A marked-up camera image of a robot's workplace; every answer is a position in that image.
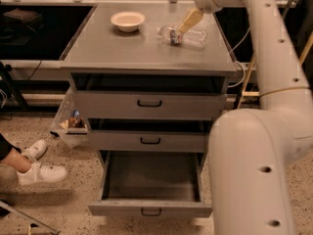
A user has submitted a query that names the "clear plastic water bottle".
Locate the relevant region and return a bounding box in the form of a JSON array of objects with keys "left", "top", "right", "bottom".
[{"left": 156, "top": 25, "right": 207, "bottom": 49}]

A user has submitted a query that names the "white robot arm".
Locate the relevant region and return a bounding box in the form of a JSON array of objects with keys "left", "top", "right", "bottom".
[{"left": 185, "top": 0, "right": 313, "bottom": 235}]

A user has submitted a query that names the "grey drawer cabinet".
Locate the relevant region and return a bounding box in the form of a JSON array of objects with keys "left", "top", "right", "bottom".
[{"left": 60, "top": 2, "right": 237, "bottom": 168}]

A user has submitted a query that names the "grey top drawer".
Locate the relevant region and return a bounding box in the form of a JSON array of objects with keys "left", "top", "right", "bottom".
[{"left": 72, "top": 91, "right": 226, "bottom": 120}]

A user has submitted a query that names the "grey drawer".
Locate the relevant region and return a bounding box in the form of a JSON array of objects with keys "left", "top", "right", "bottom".
[
  {"left": 72, "top": 91, "right": 226, "bottom": 120},
  {"left": 88, "top": 130, "right": 208, "bottom": 153},
  {"left": 88, "top": 151, "right": 212, "bottom": 218}
]

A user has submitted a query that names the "grey middle drawer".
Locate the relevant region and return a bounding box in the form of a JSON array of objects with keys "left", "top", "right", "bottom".
[{"left": 88, "top": 130, "right": 208, "bottom": 153}]

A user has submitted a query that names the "grey bottom drawer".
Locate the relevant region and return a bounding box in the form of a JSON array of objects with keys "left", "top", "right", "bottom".
[{"left": 88, "top": 151, "right": 212, "bottom": 218}]

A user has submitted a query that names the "white bowl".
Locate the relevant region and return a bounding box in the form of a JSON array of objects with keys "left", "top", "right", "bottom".
[{"left": 111, "top": 12, "right": 145, "bottom": 32}]

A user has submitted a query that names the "clear plastic bin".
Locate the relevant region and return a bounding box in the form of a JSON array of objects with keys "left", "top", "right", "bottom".
[{"left": 51, "top": 89, "right": 88, "bottom": 149}]

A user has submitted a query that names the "person's leg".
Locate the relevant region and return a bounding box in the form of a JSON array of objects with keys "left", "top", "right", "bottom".
[{"left": 0, "top": 134, "right": 32, "bottom": 173}]

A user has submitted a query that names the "metal floor bar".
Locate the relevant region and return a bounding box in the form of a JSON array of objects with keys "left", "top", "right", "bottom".
[{"left": 0, "top": 200, "right": 60, "bottom": 235}]

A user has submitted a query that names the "white cable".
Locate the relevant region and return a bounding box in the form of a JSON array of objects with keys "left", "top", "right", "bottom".
[{"left": 227, "top": 26, "right": 252, "bottom": 89}]

